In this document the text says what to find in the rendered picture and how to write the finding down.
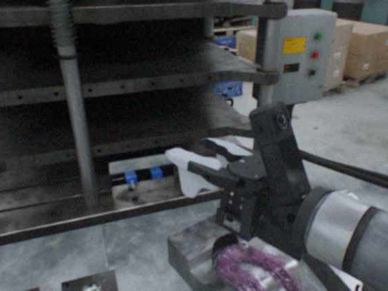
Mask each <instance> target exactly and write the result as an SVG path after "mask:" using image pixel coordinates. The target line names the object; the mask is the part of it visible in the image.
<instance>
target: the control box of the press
mask: <svg viewBox="0 0 388 291"><path fill-rule="evenodd" d="M336 19H337V14H336V13H335V12H330V11H326V10H320V9H316V8H315V9H301V10H288V15H287V16H286V17H285V18H283V19H282V20H281V27H280V33H279V43H278V46H277V56H276V63H275V67H277V68H278V69H280V71H281V72H280V78H279V82H277V83H276V84H273V93H272V99H271V103H274V102H283V103H285V104H286V108H287V110H288V115H289V117H290V121H291V123H292V114H293V108H294V106H295V105H298V104H304V103H307V102H311V101H316V100H322V93H323V89H324V82H325V78H326V73H327V67H328V63H329V56H330V52H331V45H332V41H333V34H334V30H335V23H336ZM263 33H264V19H263V18H261V17H258V30H257V39H256V48H255V64H260V62H261V55H262V41H263ZM258 84H259V83H253V87H252V98H254V99H256V100H257V99H258Z"/></svg>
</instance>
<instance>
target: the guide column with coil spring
mask: <svg viewBox="0 0 388 291"><path fill-rule="evenodd" d="M59 5H68V2H66V3H50V6H59ZM62 10H69V7H65V8H53V9H51V12H54V11H62ZM69 14H70V13H69V12H64V13H58V14H51V15H52V16H65V15H69ZM52 19H53V21H63V20H70V19H71V18H70V16H69V17H66V18H52ZM70 24H72V21H70V22H67V23H53V26H64V25H70ZM69 29H72V26H71V27H65V28H57V29H54V31H65V30H69ZM72 33H73V31H70V32H66V33H55V35H56V36H65V35H69V34H72ZM73 38H74V36H70V37H66V38H56V40H69V39H73ZM72 43H74V40H73V41H70V42H57V44H72ZM57 49H58V53H59V55H74V54H76V53H77V52H76V47H75V45H70V46H58V47H57ZM60 64H61V71H62V75H63V80H64V87H65V91H66V98H67V102H68V108H69V113H70V120H71V124H72V131H73V135H74V142H75V146H76V151H77V157H78V162H79V169H80V173H81V179H82V183H83V191H84V195H85V202H86V205H87V207H89V208H93V207H96V206H97V205H98V204H99V203H100V202H99V197H98V189H97V184H96V177H95V171H94V159H93V154H92V147H91V141H90V137H89V129H88V124H87V116H86V111H85V103H84V99H83V90H82V85H81V78H80V73H79V65H78V60H77V59H72V60H60Z"/></svg>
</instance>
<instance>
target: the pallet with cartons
mask: <svg viewBox="0 0 388 291"><path fill-rule="evenodd" d="M336 20H342V19H336ZM342 21H346V22H349V23H354V27H353V31H352V36H351V40H350V45H349V50H348V56H347V60H346V64H345V65H346V66H345V69H344V75H343V77H347V78H348V81H347V82H346V86H349V87H353V88H356V87H358V86H359V81H360V82H362V83H367V84H370V83H374V79H375V78H378V79H383V80H385V79H387V77H388V26H384V25H376V24H367V23H360V22H355V21H349V20H342Z"/></svg>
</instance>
